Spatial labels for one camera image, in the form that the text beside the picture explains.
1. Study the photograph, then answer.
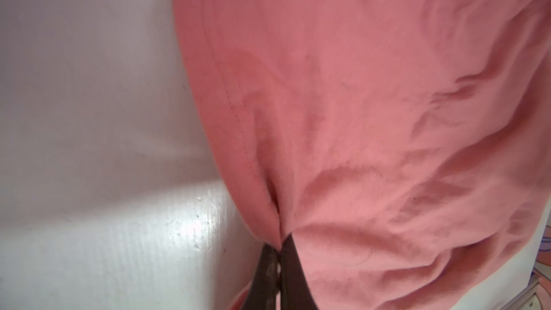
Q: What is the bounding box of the pink t shirt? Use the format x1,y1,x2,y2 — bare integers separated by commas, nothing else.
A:
173,0,550,309

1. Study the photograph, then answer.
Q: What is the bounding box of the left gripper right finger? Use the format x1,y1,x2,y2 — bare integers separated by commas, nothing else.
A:
279,235,319,310

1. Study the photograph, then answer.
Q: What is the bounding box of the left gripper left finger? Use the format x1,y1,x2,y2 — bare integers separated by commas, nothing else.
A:
242,244,280,310

